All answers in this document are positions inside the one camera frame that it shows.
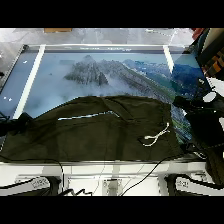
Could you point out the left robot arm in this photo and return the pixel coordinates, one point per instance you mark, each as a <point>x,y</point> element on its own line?
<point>40,183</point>

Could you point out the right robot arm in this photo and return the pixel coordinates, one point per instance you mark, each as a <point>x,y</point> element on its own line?
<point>196,126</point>

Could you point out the olive green pants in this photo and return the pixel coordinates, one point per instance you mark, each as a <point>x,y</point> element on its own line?
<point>96,136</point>

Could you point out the silver frame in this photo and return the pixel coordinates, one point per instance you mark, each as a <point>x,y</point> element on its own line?
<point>133,170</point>

